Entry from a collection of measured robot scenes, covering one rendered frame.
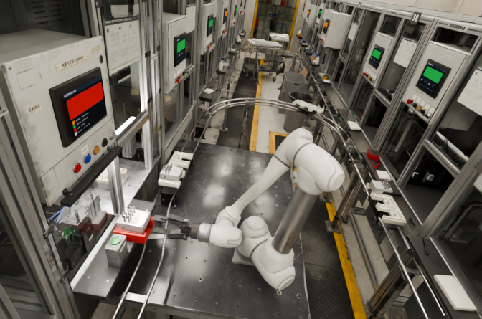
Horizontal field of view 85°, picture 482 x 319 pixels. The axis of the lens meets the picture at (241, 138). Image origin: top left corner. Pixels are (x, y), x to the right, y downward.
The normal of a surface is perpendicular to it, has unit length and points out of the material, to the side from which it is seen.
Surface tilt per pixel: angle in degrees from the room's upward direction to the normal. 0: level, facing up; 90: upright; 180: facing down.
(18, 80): 90
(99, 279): 0
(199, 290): 0
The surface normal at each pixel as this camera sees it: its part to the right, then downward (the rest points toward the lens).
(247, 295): 0.13, -0.85
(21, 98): 0.99, 0.16
